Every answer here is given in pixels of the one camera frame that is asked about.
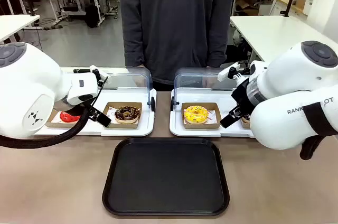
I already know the black sleeved arm cable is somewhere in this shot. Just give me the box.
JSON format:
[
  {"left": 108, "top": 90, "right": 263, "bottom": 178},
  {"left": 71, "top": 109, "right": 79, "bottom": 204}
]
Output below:
[
  {"left": 299, "top": 101, "right": 338, "bottom": 161},
  {"left": 0, "top": 102, "right": 90, "bottom": 150}
]

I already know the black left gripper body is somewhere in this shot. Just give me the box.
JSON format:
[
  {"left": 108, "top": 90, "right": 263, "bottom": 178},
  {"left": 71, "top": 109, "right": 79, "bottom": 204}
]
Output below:
[{"left": 68, "top": 101, "right": 93, "bottom": 117}]

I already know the large white table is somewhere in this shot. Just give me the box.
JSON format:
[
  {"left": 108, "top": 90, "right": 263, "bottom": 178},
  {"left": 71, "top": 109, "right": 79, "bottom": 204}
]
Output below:
[{"left": 229, "top": 15, "right": 338, "bottom": 64}]

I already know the yellow glazed sprinkled donut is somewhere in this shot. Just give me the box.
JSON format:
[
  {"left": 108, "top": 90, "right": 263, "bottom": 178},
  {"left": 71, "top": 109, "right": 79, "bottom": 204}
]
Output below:
[{"left": 183, "top": 105, "right": 209, "bottom": 125}]

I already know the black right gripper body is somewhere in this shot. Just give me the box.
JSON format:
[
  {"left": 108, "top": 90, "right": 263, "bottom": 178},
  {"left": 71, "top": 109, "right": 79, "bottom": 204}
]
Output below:
[{"left": 231, "top": 78, "right": 255, "bottom": 111}]

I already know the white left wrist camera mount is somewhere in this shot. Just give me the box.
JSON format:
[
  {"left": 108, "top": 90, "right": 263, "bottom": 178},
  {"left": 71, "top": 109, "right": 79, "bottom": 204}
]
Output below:
[{"left": 89, "top": 64, "right": 111, "bottom": 88}]

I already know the black sleeved right arm cable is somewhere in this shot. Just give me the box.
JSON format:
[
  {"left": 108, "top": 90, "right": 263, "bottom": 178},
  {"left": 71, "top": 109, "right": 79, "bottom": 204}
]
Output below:
[{"left": 299, "top": 101, "right": 338, "bottom": 161}]

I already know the red glazed donut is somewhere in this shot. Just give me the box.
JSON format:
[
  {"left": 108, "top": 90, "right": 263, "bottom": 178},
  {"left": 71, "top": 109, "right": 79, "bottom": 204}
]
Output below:
[{"left": 60, "top": 110, "right": 82, "bottom": 124}]

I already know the person in dark grey sweater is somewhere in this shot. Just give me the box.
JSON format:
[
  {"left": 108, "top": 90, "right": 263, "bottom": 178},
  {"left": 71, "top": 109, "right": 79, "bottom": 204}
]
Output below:
[{"left": 118, "top": 0, "right": 236, "bottom": 91}]

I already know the black sleeved left arm cable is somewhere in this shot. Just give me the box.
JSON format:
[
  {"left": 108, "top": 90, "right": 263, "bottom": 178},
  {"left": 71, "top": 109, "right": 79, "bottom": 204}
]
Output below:
[{"left": 0, "top": 102, "right": 90, "bottom": 150}]

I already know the black bag under table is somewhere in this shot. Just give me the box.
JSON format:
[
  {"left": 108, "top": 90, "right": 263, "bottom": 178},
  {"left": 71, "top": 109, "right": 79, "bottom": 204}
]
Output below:
[{"left": 226, "top": 33, "right": 250, "bottom": 64}]

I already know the white table with rounded corner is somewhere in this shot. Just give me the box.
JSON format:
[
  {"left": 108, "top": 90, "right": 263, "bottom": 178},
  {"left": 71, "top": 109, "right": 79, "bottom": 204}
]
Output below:
[{"left": 0, "top": 14, "right": 41, "bottom": 44}]

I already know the black backpack on floor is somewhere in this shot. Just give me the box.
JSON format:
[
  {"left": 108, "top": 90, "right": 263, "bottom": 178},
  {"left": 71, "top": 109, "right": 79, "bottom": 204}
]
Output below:
[{"left": 83, "top": 4, "right": 100, "bottom": 29}]

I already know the chocolate donut with nuts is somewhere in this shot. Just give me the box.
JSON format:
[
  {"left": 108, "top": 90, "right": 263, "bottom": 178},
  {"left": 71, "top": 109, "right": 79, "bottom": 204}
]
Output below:
[{"left": 114, "top": 105, "right": 142, "bottom": 125}]

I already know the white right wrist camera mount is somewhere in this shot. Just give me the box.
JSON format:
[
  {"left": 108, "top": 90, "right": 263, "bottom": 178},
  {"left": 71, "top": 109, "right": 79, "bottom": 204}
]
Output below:
[{"left": 218, "top": 62, "right": 250, "bottom": 82}]

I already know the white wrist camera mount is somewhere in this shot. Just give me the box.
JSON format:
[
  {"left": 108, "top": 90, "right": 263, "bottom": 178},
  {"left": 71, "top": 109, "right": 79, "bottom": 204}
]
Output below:
[
  {"left": 218, "top": 62, "right": 250, "bottom": 82},
  {"left": 89, "top": 64, "right": 111, "bottom": 88}
]

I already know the black plastic serving tray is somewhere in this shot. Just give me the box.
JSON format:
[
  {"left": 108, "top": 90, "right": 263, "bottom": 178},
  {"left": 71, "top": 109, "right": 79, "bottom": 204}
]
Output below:
[{"left": 101, "top": 137, "right": 230, "bottom": 217}]

